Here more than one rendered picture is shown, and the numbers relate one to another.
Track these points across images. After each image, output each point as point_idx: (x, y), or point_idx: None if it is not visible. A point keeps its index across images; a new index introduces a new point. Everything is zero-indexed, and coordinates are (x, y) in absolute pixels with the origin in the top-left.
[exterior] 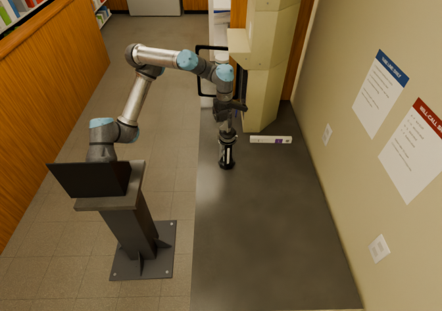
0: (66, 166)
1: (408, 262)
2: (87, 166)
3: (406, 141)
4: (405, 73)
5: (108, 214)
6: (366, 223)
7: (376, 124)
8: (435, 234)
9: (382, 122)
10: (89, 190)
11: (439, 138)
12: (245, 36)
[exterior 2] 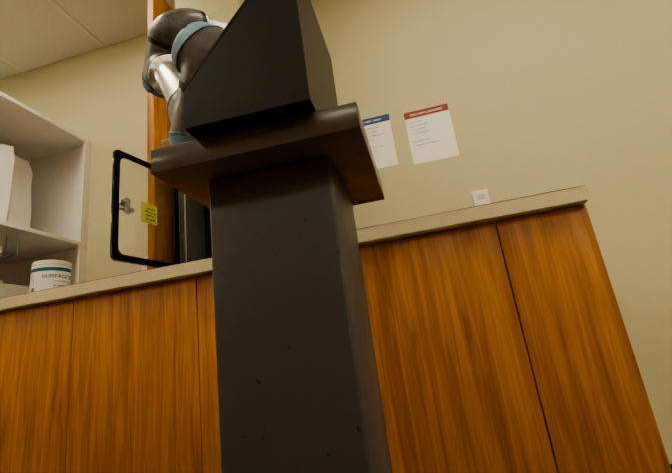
0: None
1: (496, 173)
2: (320, 32)
3: (421, 134)
4: (382, 114)
5: (347, 255)
6: (456, 208)
7: (391, 153)
8: (483, 142)
9: (394, 147)
10: (325, 103)
11: (434, 113)
12: None
